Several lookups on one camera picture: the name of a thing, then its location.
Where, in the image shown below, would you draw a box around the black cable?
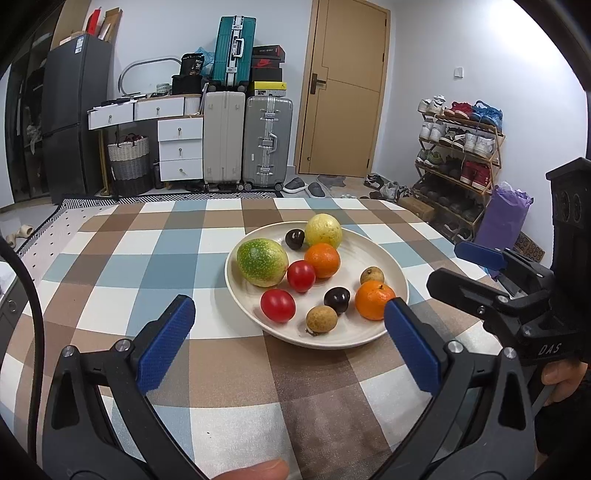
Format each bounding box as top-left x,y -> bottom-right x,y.
0,235 -> 47,462

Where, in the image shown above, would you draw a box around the white drawer unit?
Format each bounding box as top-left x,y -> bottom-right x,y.
157,117 -> 205,182

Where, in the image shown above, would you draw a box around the checked tablecloth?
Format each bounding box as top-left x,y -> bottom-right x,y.
0,198 -> 509,480

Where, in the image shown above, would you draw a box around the purple gift bag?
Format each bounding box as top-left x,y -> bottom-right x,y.
475,181 -> 534,259

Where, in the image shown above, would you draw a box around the teal suitcase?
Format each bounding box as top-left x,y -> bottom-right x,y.
211,15 -> 257,90

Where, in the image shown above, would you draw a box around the yellow passion fruit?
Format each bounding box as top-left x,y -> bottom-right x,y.
305,213 -> 343,248

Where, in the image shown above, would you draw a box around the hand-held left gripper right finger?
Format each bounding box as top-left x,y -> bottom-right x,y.
383,298 -> 539,480

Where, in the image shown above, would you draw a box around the cream round plate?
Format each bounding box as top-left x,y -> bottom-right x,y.
224,222 -> 410,350

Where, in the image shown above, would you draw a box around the white desk with drawers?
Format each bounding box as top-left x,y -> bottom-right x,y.
88,93 -> 204,195

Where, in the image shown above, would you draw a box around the green speckled passion fruit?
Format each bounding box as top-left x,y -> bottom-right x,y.
236,237 -> 290,288

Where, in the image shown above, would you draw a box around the patterned brown box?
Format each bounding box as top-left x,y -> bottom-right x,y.
512,231 -> 546,261

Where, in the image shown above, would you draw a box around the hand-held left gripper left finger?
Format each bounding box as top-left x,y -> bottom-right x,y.
41,295 -> 218,480

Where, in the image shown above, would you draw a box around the person's left hand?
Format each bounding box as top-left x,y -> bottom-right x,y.
228,458 -> 291,480

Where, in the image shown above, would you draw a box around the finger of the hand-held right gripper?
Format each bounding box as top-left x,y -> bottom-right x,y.
454,241 -> 555,301
426,268 -> 554,344

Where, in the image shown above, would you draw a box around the blue plastic bag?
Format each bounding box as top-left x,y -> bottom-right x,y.
194,45 -> 217,70

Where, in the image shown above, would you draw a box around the small cardboard box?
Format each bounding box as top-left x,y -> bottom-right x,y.
399,196 -> 435,222

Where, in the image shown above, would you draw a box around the beige suitcase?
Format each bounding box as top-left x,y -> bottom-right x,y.
203,90 -> 246,191

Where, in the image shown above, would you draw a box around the black bag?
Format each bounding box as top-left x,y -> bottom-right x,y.
180,53 -> 206,77

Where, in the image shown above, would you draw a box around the curved metal tube frame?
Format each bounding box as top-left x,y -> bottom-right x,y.
119,55 -> 183,95

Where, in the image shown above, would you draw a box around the wooden door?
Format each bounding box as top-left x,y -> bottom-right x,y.
300,0 -> 391,178

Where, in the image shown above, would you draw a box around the yellow and black shoe box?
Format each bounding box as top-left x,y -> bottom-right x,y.
248,80 -> 288,97

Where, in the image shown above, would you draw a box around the dark glass-door wardrobe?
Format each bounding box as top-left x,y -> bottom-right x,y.
0,28 -> 51,213

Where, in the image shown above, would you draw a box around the wooden shoe rack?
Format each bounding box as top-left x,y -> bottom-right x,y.
411,95 -> 506,243

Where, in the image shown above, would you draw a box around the woven laundry basket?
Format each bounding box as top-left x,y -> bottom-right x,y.
107,134 -> 153,195

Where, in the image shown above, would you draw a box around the black storage box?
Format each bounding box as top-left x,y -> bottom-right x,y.
172,74 -> 206,95

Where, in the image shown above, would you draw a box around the orange tangerine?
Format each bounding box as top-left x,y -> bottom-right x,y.
305,243 -> 341,279
355,280 -> 397,321

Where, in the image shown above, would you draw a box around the silver suitcase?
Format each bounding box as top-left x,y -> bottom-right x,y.
242,95 -> 294,192

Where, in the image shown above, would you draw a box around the dark grey fridge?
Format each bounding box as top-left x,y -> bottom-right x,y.
41,33 -> 114,204

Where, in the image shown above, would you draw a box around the person's right hand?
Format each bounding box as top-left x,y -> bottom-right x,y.
541,360 -> 591,407

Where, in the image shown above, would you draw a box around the rows of shoes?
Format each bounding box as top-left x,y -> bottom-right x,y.
416,95 -> 504,241

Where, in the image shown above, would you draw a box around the red tomato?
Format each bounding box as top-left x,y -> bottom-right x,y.
287,260 -> 317,293
260,289 -> 297,323

